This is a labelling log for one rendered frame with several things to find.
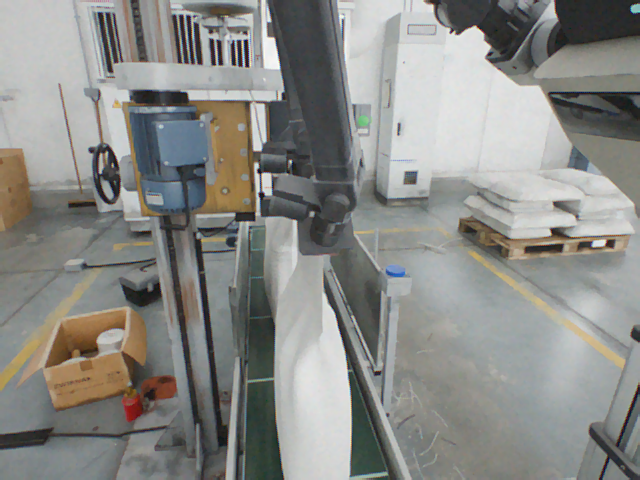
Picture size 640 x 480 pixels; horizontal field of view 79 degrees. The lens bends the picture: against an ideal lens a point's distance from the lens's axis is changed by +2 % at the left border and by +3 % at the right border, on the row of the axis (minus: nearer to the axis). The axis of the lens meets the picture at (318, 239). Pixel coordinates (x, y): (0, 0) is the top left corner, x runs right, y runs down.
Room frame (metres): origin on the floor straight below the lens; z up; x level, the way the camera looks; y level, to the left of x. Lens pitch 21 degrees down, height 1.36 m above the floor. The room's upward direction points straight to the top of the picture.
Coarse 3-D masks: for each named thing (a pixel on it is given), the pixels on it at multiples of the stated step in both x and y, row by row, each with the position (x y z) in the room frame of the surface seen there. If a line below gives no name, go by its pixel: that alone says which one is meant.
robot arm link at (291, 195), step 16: (288, 176) 0.58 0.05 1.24; (272, 192) 0.57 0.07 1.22; (288, 192) 0.56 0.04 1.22; (304, 192) 0.56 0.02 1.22; (336, 192) 0.51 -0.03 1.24; (272, 208) 0.57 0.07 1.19; (288, 208) 0.57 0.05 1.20; (304, 208) 0.56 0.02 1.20; (320, 208) 0.54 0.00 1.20; (336, 208) 0.51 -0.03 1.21
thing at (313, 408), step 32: (320, 256) 0.70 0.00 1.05; (288, 288) 0.98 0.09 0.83; (320, 288) 0.70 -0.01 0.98; (288, 320) 0.82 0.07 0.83; (320, 320) 0.70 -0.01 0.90; (288, 352) 0.71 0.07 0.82; (320, 352) 0.68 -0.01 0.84; (288, 384) 0.68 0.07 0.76; (320, 384) 0.66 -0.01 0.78; (288, 416) 0.66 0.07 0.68; (320, 416) 0.64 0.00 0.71; (288, 448) 0.66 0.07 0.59; (320, 448) 0.63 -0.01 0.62
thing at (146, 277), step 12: (156, 264) 2.52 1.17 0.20; (132, 276) 2.33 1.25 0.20; (144, 276) 2.33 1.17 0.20; (156, 276) 2.37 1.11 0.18; (132, 288) 2.27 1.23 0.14; (144, 288) 2.28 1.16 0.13; (156, 288) 2.35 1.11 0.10; (132, 300) 2.31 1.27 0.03; (144, 300) 2.28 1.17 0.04; (156, 300) 2.35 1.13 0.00
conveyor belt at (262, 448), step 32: (256, 256) 2.25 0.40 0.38; (256, 288) 1.82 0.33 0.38; (256, 320) 1.51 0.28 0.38; (256, 352) 1.28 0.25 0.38; (256, 384) 1.10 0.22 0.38; (352, 384) 1.10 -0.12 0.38; (256, 416) 0.96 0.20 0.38; (352, 416) 0.96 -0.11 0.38; (256, 448) 0.84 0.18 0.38; (352, 448) 0.84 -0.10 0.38
